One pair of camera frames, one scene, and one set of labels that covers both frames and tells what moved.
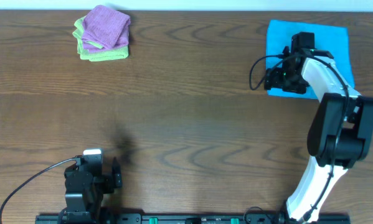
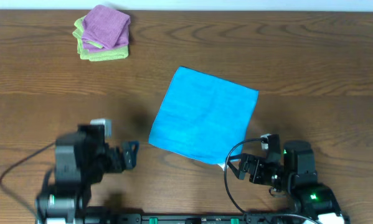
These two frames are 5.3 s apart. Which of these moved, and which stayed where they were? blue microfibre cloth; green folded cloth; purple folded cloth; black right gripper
Moved: blue microfibre cloth; black right gripper
Stayed: green folded cloth; purple folded cloth
